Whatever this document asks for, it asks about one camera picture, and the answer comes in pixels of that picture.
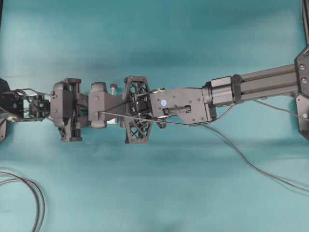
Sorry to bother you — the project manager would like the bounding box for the black male USB cable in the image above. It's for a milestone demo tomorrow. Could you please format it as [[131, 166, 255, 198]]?
[[202, 124, 309, 194]]

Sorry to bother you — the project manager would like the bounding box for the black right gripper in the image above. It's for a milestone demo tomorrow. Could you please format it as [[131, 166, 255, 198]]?
[[120, 76, 153, 144]]

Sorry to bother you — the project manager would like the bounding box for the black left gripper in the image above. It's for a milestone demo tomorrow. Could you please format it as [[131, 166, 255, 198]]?
[[50, 78, 88, 142]]

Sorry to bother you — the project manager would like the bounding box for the white clamp with screw knob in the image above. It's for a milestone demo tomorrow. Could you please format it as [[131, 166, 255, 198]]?
[[106, 83, 123, 124]]

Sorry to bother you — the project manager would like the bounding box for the black frame post right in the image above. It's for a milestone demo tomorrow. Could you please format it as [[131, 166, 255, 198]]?
[[302, 0, 309, 46]]

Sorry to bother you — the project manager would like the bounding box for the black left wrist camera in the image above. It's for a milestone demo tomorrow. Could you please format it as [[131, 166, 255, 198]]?
[[50, 82, 73, 128]]

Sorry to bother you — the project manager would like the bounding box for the black frame post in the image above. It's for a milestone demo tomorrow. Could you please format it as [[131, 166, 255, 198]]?
[[302, 0, 309, 46], [0, 0, 3, 28]]

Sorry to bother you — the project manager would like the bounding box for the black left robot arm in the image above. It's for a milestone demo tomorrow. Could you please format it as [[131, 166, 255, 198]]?
[[0, 78, 90, 142]]

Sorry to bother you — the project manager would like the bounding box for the black frame post left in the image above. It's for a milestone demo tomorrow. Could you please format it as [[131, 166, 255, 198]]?
[[0, 0, 3, 28]]

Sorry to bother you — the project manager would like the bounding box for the thin black camera cable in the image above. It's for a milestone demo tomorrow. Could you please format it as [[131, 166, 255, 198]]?
[[98, 95, 309, 127]]

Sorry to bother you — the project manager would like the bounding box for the grey looped cable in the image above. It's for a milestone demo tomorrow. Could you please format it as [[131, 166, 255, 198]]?
[[0, 178, 41, 232], [0, 171, 46, 232]]

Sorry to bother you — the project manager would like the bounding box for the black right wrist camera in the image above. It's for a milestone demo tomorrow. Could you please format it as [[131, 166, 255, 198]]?
[[87, 81, 126, 129]]

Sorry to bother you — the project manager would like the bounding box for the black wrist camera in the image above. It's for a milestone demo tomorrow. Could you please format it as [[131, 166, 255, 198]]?
[[87, 81, 126, 129], [50, 82, 73, 128]]

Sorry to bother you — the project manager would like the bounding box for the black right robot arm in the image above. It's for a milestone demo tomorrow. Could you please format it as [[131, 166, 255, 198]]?
[[121, 49, 309, 144]]

